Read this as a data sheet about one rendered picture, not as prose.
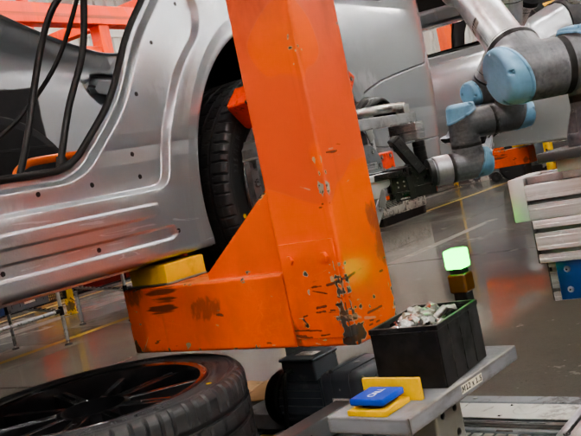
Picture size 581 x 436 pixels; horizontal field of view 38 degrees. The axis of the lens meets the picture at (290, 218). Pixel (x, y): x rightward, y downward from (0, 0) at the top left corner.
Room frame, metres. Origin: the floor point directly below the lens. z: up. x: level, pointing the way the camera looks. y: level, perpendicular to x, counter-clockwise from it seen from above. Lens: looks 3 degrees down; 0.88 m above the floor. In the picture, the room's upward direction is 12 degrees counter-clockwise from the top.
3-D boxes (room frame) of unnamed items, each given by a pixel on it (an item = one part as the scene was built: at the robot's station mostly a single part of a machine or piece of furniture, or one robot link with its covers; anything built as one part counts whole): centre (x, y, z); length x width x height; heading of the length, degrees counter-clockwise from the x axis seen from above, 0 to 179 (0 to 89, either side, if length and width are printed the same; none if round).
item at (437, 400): (1.59, -0.19, 0.44); 0.43 x 0.17 x 0.03; 141
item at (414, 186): (2.15, -0.32, 0.80); 0.12 x 0.08 x 0.09; 96
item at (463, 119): (2.16, -0.49, 0.91); 0.11 x 0.08 x 0.11; 96
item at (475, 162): (2.16, -0.47, 0.81); 0.11 x 0.08 x 0.09; 96
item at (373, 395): (1.46, -0.08, 0.47); 0.07 x 0.07 x 0.02; 51
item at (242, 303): (1.99, 0.19, 0.69); 0.52 x 0.17 x 0.35; 51
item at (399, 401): (1.46, -0.08, 0.45); 0.08 x 0.08 x 0.01; 51
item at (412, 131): (2.41, -0.37, 0.93); 0.09 x 0.05 x 0.05; 51
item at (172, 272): (2.10, 0.32, 0.71); 0.14 x 0.14 x 0.05; 51
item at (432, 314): (1.61, -0.21, 0.51); 0.20 x 0.14 x 0.13; 146
